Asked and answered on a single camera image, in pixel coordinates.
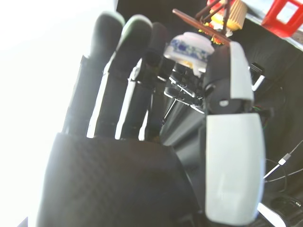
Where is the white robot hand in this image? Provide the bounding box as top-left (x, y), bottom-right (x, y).
top-left (27, 10), bottom-right (265, 227)

